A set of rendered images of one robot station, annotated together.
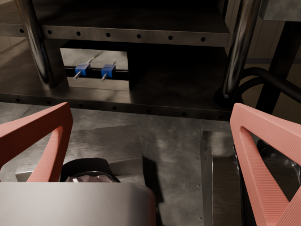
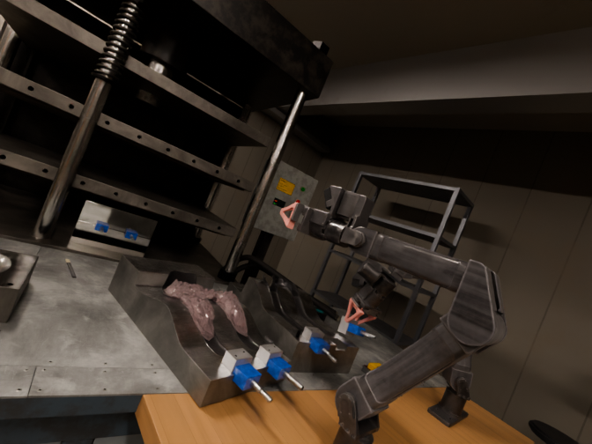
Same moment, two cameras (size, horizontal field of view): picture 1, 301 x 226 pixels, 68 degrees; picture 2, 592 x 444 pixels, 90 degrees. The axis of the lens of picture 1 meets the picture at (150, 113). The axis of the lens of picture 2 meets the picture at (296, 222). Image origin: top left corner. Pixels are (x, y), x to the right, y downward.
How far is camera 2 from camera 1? 0.77 m
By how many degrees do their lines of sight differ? 54
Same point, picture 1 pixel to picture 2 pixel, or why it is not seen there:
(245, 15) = (250, 218)
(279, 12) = (261, 225)
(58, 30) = (95, 185)
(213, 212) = (262, 301)
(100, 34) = (138, 201)
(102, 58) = (129, 221)
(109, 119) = not seen: hidden behind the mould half
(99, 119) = not seen: hidden behind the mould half
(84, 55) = (112, 213)
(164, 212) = not seen: hidden behind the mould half
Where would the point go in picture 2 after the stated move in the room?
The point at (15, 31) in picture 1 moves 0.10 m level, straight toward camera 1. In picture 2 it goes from (34, 167) to (53, 177)
